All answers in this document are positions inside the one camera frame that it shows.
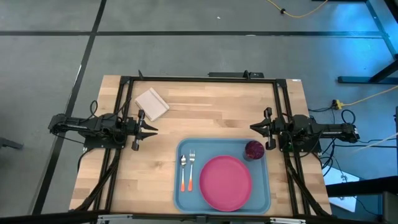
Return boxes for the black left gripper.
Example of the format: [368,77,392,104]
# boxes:
[125,109,159,152]

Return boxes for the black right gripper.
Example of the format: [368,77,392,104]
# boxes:
[249,107,281,151]

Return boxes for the spoon with orange handle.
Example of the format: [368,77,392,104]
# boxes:
[180,154,187,193]

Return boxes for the pink round plate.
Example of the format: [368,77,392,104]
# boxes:
[199,155,253,212]

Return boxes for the fork with orange handle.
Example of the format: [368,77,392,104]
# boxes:
[187,149,196,192]

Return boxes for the light blue plastic tray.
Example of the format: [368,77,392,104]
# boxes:
[174,138,272,215]

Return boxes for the beige flat pad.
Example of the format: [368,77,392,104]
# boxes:
[134,87,170,122]

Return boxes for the black slanted beam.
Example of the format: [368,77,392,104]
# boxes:
[325,175,398,198]

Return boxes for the black rig beam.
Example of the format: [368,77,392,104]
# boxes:
[0,208,398,224]

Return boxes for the dark grey floor object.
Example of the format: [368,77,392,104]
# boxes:
[0,136,24,151]

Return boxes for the grey box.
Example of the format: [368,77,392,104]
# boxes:
[381,191,398,224]

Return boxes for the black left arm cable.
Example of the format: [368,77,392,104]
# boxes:
[89,98,131,121]

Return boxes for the black bar bracket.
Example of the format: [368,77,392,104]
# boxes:
[208,70,265,79]

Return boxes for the black aluminium table frame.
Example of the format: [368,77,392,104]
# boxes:
[70,70,332,218]

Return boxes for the yellow extension cable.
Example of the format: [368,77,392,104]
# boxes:
[333,85,398,110]
[266,0,330,19]

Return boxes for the black coiled cable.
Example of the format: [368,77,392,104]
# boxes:
[341,108,356,125]

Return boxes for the black desk leg frame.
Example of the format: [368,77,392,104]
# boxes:
[337,0,398,85]

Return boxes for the pale thin cord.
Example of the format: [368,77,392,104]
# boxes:
[354,132,398,153]

